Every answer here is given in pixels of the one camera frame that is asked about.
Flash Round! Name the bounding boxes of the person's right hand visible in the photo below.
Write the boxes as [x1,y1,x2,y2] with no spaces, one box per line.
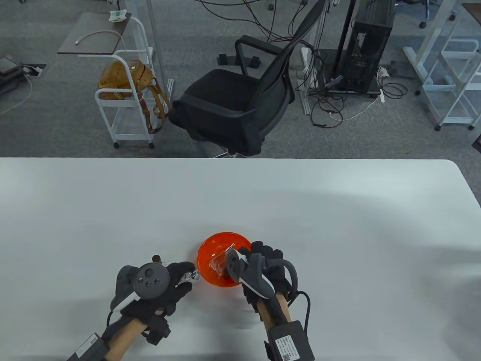
[239,241,299,312]

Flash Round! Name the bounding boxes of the person's left hand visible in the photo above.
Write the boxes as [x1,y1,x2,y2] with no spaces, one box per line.
[111,261,197,346]

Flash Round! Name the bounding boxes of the person's right forearm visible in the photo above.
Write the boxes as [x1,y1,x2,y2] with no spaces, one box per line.
[256,293,293,331]

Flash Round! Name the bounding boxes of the person's left forearm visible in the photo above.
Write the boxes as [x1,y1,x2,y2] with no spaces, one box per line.
[105,318,145,361]

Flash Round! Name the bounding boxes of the dark grey left hand controller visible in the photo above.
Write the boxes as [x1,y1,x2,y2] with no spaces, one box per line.
[110,262,171,312]

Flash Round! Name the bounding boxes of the dark grey hand controller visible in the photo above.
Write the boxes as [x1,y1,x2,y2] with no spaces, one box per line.
[225,248,300,300]
[110,262,171,312]

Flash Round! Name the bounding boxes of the dark grey right hand controller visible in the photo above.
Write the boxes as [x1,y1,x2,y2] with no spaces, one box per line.
[225,248,300,300]

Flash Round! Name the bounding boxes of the orange plastic bowl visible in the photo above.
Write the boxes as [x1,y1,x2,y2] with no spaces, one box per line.
[197,232,252,288]

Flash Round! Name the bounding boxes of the white metal cart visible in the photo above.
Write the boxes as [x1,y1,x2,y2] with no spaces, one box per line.
[95,48,156,149]

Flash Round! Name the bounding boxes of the black office chair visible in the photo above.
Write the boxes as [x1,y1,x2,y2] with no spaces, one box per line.
[167,0,327,158]

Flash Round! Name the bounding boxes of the white desk leg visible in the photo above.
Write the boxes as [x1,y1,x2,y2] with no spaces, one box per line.
[299,0,329,115]

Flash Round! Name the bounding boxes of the brown leather bag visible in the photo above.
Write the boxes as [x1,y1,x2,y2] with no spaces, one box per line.
[98,59,172,135]

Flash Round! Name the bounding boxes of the black computer tower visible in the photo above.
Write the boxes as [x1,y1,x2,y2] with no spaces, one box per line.
[344,0,396,93]

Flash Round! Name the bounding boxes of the white metal trolley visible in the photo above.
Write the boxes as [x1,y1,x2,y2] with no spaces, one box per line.
[419,38,481,131]

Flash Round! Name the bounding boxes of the black stand pole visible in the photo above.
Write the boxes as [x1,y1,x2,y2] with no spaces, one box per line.
[336,0,357,76]

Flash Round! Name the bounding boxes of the white rack right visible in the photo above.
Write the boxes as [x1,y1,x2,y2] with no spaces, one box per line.
[403,0,464,96]

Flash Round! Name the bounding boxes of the dark top side table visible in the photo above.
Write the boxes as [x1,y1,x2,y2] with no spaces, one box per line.
[57,12,155,76]

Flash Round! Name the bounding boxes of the floor socket box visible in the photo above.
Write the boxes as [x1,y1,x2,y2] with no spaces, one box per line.
[21,63,48,78]

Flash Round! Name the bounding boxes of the black devices on floor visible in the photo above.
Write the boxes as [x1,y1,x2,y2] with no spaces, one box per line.
[0,55,24,96]

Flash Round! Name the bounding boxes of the office chair wheel base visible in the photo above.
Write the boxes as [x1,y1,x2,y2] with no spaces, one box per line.
[395,0,457,30]

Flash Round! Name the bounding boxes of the dark brown desk top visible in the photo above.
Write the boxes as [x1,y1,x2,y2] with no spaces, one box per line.
[461,3,481,24]

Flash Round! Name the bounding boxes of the black right glove cable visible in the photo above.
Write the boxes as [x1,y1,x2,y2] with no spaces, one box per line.
[287,290,312,333]

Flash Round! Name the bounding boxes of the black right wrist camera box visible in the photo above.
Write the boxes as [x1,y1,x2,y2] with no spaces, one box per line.
[264,320,315,361]

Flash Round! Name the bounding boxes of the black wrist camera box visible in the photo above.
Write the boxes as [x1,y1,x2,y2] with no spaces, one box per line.
[68,333,109,361]
[264,320,315,361]

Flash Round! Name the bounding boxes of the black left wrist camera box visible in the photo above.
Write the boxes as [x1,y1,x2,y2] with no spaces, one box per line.
[68,333,109,361]

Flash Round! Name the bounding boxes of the bundle of black floor cables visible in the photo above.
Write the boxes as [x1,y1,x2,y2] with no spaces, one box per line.
[295,45,409,128]

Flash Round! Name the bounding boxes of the hanging black cables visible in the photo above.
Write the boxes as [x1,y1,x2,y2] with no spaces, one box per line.
[194,0,314,44]

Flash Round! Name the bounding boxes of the white cable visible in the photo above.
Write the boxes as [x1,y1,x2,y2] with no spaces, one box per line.
[74,30,126,46]

